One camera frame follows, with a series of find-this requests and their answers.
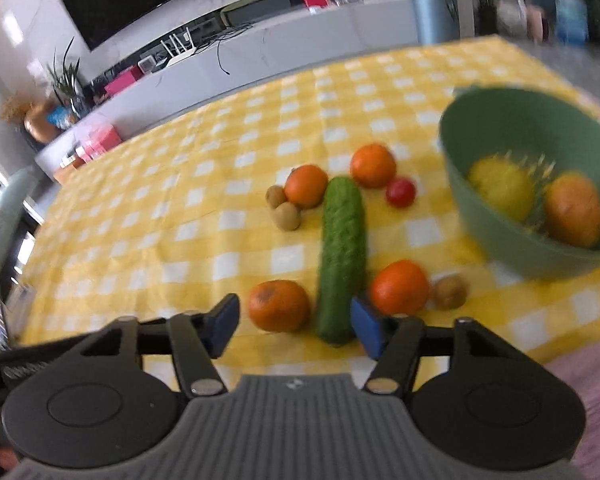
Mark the grey green sofa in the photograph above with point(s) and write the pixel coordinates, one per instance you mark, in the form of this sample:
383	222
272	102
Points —
10	210

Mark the green leafy houseplant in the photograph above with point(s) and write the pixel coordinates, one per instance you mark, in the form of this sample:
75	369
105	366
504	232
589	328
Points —
65	80

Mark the golden vase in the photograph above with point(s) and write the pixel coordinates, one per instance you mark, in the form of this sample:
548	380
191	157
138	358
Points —
41	124

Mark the green cucumber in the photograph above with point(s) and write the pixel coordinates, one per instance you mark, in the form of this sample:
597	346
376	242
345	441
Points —
342	255

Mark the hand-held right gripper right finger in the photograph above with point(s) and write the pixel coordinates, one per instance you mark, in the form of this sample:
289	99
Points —
367	327

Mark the white router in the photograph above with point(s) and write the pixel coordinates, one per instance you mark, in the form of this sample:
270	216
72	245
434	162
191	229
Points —
177	47

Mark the green bowl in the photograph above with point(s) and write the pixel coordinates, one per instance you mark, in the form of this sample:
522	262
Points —
505	125

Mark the pink cloth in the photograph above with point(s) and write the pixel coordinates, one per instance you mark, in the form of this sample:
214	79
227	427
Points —
595	400

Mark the blue water bottle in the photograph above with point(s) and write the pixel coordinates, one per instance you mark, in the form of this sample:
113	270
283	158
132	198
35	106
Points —
571	15

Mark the red tomato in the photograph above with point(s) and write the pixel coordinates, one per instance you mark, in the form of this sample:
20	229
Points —
400	192

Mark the grey blue trash can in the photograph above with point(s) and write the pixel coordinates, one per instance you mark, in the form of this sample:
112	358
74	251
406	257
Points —
435	12

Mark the yellow checkered tablecloth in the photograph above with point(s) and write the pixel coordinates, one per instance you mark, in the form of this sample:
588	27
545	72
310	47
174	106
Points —
180	210

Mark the yellow lemon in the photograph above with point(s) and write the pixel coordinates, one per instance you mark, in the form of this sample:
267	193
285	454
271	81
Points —
500	187

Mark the pink box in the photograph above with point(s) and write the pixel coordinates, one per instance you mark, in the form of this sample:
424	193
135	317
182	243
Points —
124	81

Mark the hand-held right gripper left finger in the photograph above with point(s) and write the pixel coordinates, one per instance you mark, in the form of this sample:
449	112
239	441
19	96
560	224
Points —
225	325

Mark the pink pot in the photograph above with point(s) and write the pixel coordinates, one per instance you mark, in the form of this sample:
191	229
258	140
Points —
536	22

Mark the white pot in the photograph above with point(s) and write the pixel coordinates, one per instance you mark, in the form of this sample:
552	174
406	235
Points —
512	15

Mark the large yellowish orange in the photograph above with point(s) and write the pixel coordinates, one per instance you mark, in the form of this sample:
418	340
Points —
575	210

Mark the grey television cabinet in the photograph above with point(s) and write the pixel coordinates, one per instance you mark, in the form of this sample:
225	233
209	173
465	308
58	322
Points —
280	45

